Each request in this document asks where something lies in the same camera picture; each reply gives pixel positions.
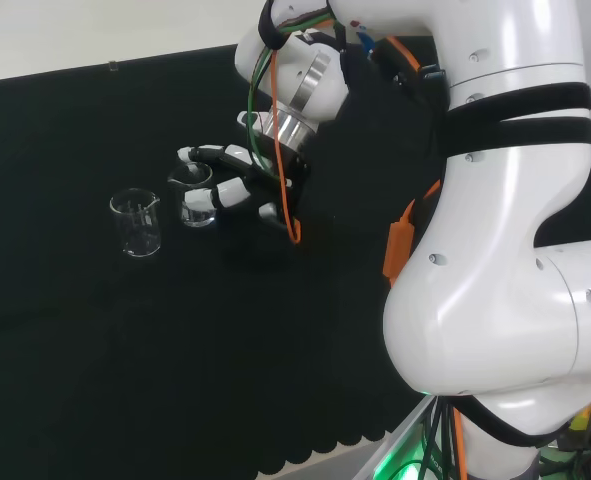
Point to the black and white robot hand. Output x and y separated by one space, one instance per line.
290 175

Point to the black bench cloth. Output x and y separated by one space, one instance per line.
225 325

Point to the orange connector box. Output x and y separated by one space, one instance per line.
400 240

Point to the clear cloth clip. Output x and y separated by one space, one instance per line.
113 66

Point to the clear glass beaker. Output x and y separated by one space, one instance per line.
197 217
135 225

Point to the grey metal base plate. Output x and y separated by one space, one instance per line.
400 445

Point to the yellow stop button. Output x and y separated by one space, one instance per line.
582 425

